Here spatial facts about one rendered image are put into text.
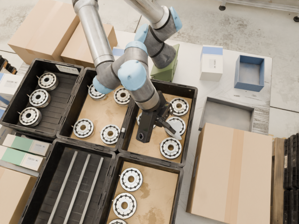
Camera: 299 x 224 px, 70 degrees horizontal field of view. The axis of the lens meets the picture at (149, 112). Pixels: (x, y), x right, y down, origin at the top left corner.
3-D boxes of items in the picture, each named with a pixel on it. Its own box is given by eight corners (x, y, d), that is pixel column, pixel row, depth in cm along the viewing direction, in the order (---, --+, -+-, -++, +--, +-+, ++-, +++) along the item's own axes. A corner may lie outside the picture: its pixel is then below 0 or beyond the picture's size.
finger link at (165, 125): (178, 131, 75) (160, 116, 73) (176, 134, 75) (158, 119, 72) (171, 131, 79) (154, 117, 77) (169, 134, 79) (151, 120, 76)
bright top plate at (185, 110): (172, 95, 112) (172, 94, 112) (191, 101, 110) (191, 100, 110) (166, 112, 109) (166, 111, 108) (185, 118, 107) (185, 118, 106)
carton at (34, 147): (9, 147, 115) (2, 145, 109) (14, 137, 117) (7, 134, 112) (50, 158, 112) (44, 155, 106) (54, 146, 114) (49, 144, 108)
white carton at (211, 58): (200, 54, 141) (203, 44, 133) (219, 55, 140) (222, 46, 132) (199, 80, 133) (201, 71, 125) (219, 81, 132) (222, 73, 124)
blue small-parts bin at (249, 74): (236, 61, 138) (239, 54, 131) (260, 65, 136) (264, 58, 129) (233, 88, 130) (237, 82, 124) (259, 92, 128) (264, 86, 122)
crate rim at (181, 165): (140, 78, 111) (139, 76, 109) (198, 89, 107) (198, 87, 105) (118, 153, 96) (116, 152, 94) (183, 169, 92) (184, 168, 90)
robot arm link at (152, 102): (146, 106, 63) (127, 98, 68) (151, 114, 67) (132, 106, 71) (159, 86, 66) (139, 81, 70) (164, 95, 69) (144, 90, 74)
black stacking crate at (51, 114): (45, 70, 128) (34, 58, 118) (91, 78, 124) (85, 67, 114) (13, 131, 113) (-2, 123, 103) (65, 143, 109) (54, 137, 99)
